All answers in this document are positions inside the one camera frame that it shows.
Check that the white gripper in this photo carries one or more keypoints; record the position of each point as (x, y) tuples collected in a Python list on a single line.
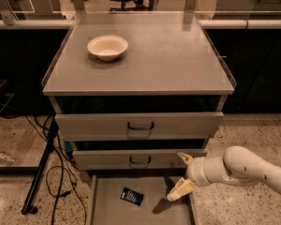
[(196, 171)]

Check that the blue rxbar wrapper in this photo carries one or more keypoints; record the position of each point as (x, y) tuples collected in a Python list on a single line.
[(131, 196)]

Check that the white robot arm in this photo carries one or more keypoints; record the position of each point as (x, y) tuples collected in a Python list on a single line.
[(237, 167)]

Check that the middle grey drawer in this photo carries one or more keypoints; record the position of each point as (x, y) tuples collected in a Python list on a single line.
[(133, 159)]

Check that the bottom open grey drawer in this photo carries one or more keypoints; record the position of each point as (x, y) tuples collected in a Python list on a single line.
[(107, 208)]

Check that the top grey drawer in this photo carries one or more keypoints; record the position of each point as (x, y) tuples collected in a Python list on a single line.
[(138, 126)]

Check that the grey drawer cabinet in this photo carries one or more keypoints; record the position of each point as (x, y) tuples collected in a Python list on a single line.
[(169, 67)]

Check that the white bowl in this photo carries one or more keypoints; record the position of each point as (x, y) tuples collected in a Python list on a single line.
[(107, 48)]

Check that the clear plastic bottle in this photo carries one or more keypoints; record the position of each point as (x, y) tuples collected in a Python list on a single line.
[(5, 158)]

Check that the white horizontal rail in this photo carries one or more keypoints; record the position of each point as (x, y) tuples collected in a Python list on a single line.
[(206, 24)]

